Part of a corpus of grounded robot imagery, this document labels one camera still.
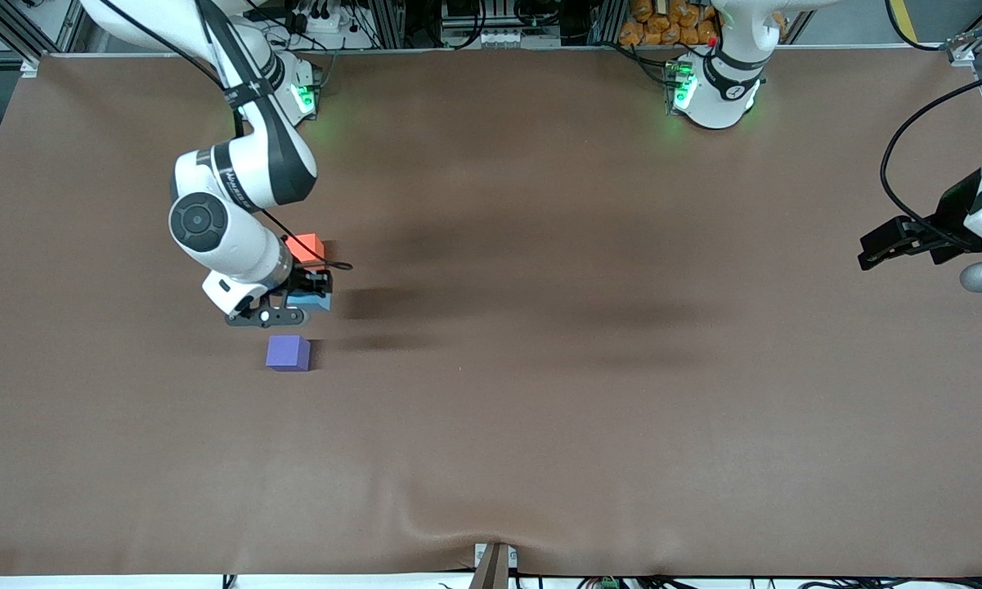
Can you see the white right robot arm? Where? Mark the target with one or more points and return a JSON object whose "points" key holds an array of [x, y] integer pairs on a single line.
{"points": [[237, 245]]}

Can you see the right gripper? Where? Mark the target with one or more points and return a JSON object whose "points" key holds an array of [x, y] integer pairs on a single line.
{"points": [[305, 283]]}

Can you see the white rail mounted device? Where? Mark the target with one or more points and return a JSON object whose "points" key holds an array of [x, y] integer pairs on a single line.
{"points": [[499, 37]]}

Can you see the white power strip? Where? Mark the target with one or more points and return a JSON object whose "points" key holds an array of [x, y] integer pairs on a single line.
{"points": [[323, 18]]}

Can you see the orange foam block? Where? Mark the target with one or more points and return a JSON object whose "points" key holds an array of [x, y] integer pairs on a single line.
{"points": [[307, 247]]}

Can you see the orange packaged goods pile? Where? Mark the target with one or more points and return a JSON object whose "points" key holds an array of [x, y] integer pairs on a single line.
{"points": [[670, 23]]}

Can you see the light blue foam block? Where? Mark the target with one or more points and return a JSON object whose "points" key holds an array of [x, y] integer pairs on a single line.
{"points": [[319, 303]]}

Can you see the purple foam block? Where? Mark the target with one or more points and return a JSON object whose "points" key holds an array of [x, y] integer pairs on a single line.
{"points": [[287, 352]]}

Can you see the brown table cloth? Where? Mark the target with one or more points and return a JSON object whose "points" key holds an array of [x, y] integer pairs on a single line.
{"points": [[490, 425]]}

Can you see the green terminal connector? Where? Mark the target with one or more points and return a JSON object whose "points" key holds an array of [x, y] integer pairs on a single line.
{"points": [[607, 583]]}

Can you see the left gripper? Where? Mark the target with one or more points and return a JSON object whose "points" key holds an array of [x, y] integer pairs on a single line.
{"points": [[945, 231]]}

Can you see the brown camera mount post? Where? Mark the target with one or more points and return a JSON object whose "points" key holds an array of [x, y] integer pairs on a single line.
{"points": [[493, 568]]}

